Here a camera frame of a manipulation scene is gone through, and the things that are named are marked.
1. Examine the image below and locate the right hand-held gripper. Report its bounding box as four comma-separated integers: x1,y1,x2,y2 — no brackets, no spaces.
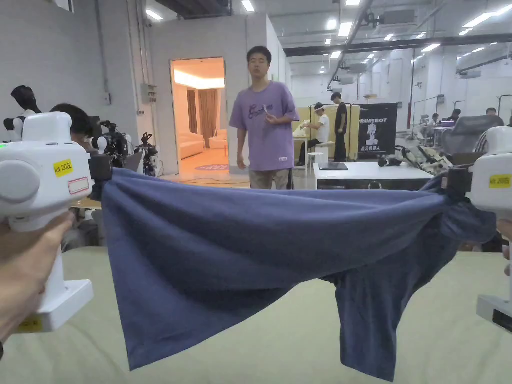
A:
447,125,512,334

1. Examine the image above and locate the bed with pale green sheet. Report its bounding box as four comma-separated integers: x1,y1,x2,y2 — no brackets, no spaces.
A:
0,245,512,384

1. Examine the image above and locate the low white table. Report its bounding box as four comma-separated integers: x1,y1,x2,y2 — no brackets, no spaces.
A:
313,160,436,191

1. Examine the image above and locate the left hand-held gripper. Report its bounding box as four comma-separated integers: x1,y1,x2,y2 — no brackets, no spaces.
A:
0,111,114,334

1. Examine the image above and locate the black banner with robot print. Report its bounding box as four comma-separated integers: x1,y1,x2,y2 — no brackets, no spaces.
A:
351,102,399,158

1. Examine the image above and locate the person's right hand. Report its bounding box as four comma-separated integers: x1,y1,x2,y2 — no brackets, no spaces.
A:
495,219,512,278

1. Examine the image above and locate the dark blue shirt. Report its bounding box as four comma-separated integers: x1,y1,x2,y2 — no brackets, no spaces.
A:
99,167,498,383

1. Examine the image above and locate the black and white robot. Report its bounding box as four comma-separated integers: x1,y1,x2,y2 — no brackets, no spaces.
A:
91,119,161,178

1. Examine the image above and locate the grey office chair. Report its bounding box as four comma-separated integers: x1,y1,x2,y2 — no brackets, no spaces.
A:
447,115,506,158

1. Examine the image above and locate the grey wall electrical box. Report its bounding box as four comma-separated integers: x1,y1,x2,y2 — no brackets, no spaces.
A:
140,82,159,106

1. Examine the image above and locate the group of people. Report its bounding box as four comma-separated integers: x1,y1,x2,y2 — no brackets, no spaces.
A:
419,107,512,131

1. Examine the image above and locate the person's left hand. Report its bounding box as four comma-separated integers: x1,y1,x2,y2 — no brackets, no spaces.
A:
0,211,77,345

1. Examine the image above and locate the white robot with black head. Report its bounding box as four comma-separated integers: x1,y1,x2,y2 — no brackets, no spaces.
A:
3,85,43,143

